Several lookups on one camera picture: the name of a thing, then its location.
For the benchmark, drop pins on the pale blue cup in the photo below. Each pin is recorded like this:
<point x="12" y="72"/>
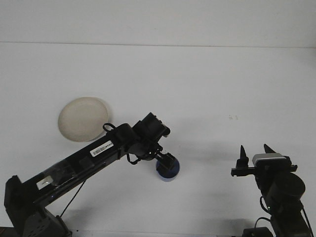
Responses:
<point x="170" y="176"/>

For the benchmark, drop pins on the pale round plate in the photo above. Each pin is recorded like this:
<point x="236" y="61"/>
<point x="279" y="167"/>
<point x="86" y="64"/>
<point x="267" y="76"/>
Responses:
<point x="79" y="116"/>

